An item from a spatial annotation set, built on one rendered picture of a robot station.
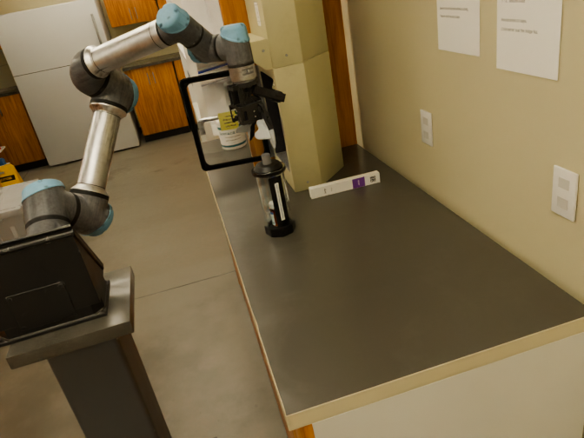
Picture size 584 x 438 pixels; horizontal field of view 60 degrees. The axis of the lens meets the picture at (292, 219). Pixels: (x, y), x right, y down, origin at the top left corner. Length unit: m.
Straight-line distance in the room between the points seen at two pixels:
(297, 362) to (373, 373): 0.17
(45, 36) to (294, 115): 5.16
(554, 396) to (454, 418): 0.26
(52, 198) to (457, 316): 1.12
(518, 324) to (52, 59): 6.17
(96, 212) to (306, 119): 0.79
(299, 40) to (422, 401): 1.22
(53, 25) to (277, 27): 5.11
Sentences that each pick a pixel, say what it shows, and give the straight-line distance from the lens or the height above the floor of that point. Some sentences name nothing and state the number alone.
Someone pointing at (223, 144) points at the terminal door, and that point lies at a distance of 2.18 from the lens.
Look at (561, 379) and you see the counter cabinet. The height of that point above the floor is 0.78.
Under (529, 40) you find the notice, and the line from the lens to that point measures 1.28.
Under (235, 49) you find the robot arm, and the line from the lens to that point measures 1.46.
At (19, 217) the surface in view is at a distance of 3.66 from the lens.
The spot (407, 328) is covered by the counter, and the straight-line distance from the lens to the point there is 1.20.
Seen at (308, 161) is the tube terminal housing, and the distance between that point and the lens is 1.91.
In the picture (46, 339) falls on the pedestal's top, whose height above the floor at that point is 0.94.
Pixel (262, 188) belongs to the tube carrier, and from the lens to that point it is 1.57.
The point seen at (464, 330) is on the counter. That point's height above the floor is 0.94.
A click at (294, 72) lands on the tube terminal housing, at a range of 1.83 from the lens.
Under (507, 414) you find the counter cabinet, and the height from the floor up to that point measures 0.73.
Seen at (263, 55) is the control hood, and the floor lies 1.46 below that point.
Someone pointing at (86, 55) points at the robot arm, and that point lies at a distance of 1.63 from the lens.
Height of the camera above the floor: 1.70
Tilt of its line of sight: 26 degrees down
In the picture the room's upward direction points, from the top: 11 degrees counter-clockwise
